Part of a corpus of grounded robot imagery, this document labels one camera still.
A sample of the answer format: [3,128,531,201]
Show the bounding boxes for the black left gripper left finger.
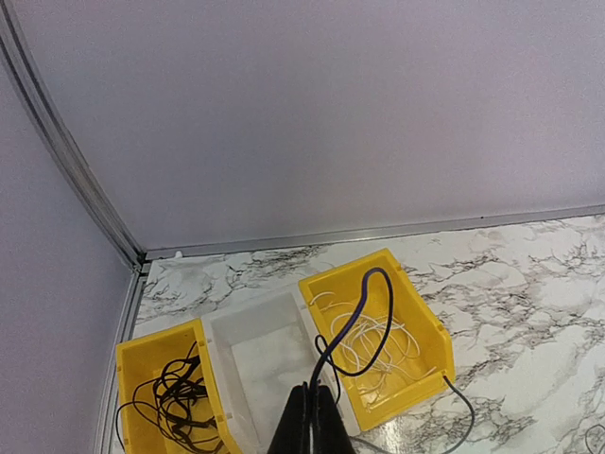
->
[268,383,310,454]

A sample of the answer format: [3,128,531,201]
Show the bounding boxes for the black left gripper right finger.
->
[311,386,353,454]

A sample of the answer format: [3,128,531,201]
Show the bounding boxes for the thin black cable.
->
[115,340,223,454]

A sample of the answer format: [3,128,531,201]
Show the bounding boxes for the white translucent bin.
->
[201,290,360,454]

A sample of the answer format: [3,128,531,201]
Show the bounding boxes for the yellow bin right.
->
[299,249,456,435]

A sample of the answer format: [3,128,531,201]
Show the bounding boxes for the yellow bin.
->
[115,320,241,453]
[299,249,456,435]

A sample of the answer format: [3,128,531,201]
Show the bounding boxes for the yellow bin left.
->
[115,320,241,453]

